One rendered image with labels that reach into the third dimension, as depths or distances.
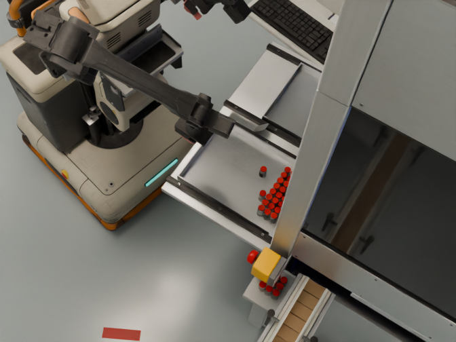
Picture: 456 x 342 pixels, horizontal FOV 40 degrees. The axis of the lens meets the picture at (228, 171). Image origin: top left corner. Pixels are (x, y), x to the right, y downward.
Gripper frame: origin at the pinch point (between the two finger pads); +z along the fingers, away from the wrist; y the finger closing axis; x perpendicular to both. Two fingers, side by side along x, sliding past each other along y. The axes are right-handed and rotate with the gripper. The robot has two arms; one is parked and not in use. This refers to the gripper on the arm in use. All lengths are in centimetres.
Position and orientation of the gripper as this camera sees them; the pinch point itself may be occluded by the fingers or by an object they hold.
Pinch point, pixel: (191, 140)
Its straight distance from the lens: 182.8
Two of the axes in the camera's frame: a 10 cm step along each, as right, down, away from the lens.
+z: -1.7, 3.5, 9.2
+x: 5.3, -7.6, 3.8
